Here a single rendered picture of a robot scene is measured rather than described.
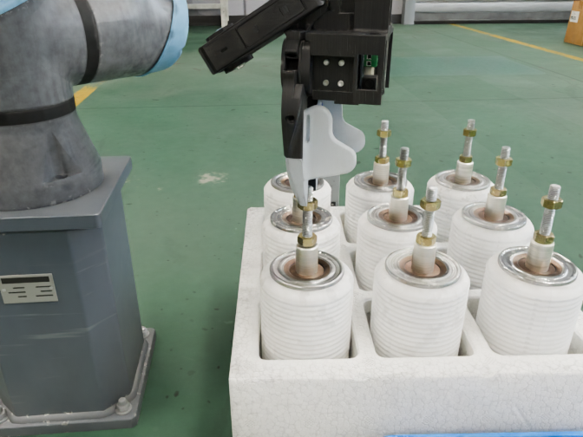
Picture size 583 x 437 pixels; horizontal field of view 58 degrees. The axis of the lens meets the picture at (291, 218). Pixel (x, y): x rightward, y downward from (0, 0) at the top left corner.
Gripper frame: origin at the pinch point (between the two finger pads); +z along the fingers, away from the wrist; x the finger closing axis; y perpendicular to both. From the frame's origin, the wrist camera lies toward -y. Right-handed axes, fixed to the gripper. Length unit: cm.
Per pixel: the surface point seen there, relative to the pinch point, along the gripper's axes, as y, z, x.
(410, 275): 10.9, 9.2, 1.3
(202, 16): -208, 27, 454
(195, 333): -21.1, 34.5, 16.8
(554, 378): 25.4, 17.2, -0.8
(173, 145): -68, 34, 105
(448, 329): 15.1, 13.8, -0.3
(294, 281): 0.1, 9.1, -2.8
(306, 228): 0.7, 4.4, -0.4
